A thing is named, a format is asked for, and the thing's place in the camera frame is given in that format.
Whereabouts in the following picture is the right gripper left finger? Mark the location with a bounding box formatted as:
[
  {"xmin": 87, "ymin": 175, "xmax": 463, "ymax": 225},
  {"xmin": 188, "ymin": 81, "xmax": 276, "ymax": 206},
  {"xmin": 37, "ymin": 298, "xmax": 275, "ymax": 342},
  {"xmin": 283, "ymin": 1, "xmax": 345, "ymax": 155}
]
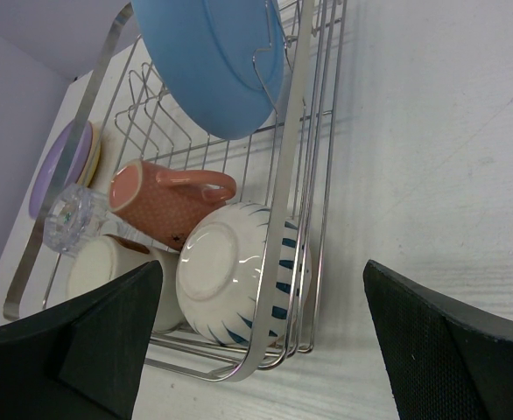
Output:
[{"xmin": 0, "ymin": 262, "xmax": 163, "ymax": 419}]

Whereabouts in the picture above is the clear glass tumbler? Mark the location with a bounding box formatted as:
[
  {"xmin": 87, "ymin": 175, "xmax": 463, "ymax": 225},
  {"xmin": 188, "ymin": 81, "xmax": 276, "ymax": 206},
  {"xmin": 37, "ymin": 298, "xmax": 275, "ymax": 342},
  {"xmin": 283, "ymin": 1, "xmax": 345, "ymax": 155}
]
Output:
[{"xmin": 43, "ymin": 184, "xmax": 137, "ymax": 257}]

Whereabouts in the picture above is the brown and white cup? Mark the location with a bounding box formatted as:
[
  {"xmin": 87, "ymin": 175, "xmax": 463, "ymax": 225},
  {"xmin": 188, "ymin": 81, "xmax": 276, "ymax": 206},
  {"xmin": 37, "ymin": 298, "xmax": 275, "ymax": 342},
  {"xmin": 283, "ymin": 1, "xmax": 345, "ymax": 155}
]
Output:
[{"xmin": 66, "ymin": 234, "xmax": 186, "ymax": 333}]

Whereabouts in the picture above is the pink mug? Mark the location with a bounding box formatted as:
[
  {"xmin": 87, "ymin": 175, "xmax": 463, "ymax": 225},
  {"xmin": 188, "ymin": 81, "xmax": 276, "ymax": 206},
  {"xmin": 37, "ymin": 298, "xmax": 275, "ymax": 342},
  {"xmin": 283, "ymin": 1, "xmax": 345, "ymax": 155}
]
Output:
[{"xmin": 108, "ymin": 159, "xmax": 236, "ymax": 251}]

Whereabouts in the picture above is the purple plate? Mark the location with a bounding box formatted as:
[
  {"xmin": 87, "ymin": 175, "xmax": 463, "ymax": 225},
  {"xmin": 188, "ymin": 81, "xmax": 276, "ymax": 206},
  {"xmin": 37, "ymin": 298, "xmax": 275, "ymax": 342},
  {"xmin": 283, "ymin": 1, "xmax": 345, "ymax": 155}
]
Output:
[{"xmin": 28, "ymin": 121, "xmax": 93, "ymax": 220}]

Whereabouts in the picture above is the white blue-striped bowl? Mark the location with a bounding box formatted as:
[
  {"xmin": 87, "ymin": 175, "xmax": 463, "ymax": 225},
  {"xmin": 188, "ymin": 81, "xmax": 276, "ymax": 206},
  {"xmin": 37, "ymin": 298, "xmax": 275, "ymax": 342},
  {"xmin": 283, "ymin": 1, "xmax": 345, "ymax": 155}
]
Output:
[{"xmin": 175, "ymin": 202, "xmax": 313, "ymax": 348}]

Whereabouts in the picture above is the blue plate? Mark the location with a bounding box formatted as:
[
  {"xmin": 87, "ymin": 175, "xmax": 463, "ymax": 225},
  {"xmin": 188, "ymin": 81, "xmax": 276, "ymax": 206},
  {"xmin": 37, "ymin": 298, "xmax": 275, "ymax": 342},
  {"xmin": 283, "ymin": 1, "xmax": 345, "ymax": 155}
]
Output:
[{"xmin": 131, "ymin": 0, "xmax": 285, "ymax": 140}]

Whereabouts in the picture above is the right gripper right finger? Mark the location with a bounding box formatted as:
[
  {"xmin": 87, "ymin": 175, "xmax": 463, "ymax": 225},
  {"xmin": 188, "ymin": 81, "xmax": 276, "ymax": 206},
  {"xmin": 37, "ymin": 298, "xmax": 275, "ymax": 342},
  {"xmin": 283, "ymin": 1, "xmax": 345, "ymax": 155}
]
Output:
[{"xmin": 362, "ymin": 260, "xmax": 513, "ymax": 419}]

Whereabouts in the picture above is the yellow plate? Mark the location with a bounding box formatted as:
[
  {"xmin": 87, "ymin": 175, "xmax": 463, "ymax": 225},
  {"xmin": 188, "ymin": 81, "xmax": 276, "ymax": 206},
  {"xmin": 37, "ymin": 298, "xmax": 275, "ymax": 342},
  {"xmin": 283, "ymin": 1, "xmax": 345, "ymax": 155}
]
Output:
[{"xmin": 76, "ymin": 123, "xmax": 102, "ymax": 186}]

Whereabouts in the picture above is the metal wire dish rack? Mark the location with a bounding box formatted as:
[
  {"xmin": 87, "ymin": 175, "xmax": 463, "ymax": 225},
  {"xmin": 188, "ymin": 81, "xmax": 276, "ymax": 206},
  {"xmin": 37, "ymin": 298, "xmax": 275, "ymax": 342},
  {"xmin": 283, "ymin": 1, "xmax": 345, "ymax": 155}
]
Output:
[{"xmin": 2, "ymin": 0, "xmax": 349, "ymax": 382}]

